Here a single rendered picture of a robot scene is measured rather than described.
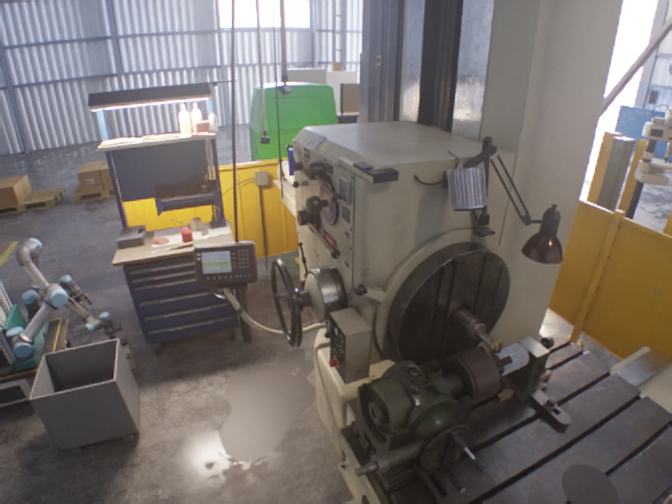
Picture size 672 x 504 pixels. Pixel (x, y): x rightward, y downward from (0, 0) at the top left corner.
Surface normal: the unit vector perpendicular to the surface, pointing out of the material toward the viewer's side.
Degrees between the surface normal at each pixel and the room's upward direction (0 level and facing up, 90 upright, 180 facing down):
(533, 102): 90
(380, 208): 90
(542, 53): 90
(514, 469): 0
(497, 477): 0
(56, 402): 90
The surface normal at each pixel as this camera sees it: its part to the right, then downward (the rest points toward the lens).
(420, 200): 0.40, 0.43
